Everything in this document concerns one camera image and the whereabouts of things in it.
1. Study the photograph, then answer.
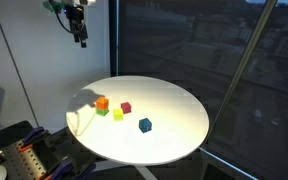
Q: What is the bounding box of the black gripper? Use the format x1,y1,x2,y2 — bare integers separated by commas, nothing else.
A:
64,5,88,48

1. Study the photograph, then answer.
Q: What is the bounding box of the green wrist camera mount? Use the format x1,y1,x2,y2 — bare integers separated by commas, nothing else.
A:
43,0,64,13

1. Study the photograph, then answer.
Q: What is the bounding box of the diagonal metal window bar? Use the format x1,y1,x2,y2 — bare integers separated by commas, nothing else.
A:
203,0,278,145

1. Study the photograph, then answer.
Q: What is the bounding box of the thin black pole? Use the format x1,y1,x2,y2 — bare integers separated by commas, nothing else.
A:
0,20,40,127

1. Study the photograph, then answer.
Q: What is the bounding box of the purple-handled clamp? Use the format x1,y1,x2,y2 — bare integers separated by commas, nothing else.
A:
23,127,46,146

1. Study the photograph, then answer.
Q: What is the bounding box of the round white table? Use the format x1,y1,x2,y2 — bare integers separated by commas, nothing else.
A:
66,76,210,167

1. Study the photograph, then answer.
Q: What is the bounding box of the yellow-green block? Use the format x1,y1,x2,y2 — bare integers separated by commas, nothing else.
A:
113,109,124,121

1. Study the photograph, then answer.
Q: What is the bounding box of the perforated metal board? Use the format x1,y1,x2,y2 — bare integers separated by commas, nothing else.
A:
2,141,46,180

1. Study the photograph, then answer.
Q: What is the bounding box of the pink block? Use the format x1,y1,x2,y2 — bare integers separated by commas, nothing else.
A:
121,102,131,114

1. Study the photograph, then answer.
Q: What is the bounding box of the orange-handled black clamp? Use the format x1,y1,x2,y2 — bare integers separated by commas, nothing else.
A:
17,142,47,152

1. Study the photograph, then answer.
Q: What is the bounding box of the blue block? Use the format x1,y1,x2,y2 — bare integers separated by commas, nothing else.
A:
139,118,152,133

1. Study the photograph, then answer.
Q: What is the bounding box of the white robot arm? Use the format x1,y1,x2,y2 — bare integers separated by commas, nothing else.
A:
61,0,96,48

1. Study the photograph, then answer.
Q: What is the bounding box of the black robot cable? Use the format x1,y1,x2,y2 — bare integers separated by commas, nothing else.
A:
48,0,87,35

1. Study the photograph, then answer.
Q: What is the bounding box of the green block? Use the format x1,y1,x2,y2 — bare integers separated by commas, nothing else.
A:
96,109,109,116

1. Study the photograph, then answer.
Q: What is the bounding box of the orange block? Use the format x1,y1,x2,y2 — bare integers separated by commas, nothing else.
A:
95,97,109,110

